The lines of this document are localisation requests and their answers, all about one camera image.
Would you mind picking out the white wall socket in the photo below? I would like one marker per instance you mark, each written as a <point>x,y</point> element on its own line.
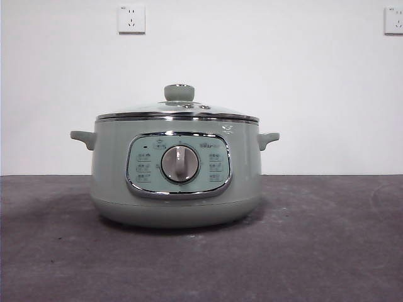
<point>394,20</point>
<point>132,19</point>

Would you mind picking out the glass lid with green knob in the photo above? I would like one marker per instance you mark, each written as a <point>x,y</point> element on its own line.
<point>179,93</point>

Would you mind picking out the pale green electric cooking pot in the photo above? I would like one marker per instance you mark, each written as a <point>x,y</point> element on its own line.
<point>116,176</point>

